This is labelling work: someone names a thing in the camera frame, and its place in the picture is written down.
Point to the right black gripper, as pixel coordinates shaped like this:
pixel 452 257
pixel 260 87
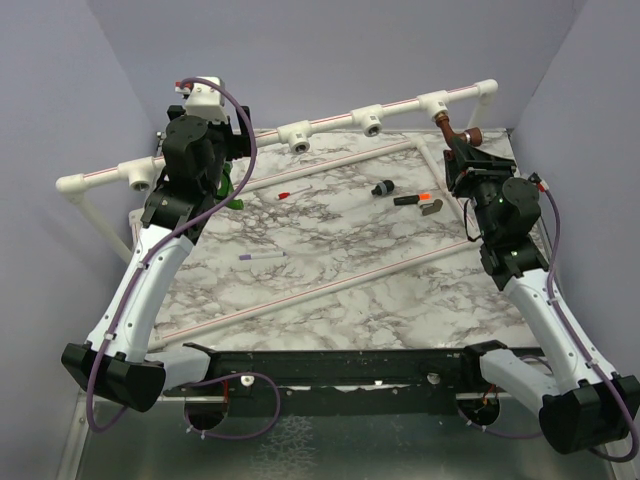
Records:
pixel 478 169

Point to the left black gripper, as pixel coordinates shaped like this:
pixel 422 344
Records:
pixel 239 145

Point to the brown plastic faucet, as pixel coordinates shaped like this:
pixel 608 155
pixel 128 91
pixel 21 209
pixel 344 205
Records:
pixel 472 136

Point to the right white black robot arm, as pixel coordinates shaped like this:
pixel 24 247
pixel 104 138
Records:
pixel 584 402

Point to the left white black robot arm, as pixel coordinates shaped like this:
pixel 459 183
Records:
pixel 113 361

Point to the green plastic faucet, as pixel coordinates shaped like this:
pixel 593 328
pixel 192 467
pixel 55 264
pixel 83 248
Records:
pixel 226 188

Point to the red capped white marker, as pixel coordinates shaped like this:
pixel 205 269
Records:
pixel 284 195

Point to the black orange tool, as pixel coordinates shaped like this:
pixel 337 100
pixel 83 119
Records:
pixel 412 199

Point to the small black round fitting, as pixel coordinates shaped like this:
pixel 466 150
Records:
pixel 383 188

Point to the purple capped white marker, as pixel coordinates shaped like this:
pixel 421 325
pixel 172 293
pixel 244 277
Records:
pixel 261 255

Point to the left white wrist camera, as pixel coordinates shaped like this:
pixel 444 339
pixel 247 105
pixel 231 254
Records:
pixel 204 102

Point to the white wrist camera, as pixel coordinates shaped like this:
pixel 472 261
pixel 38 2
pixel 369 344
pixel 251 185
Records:
pixel 540 183
pixel 204 102

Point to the grey metal bracket piece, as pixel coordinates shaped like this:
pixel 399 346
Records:
pixel 430 208

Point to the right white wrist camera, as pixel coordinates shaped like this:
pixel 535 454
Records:
pixel 540 183

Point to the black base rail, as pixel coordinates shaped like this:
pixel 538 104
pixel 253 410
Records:
pixel 341 383

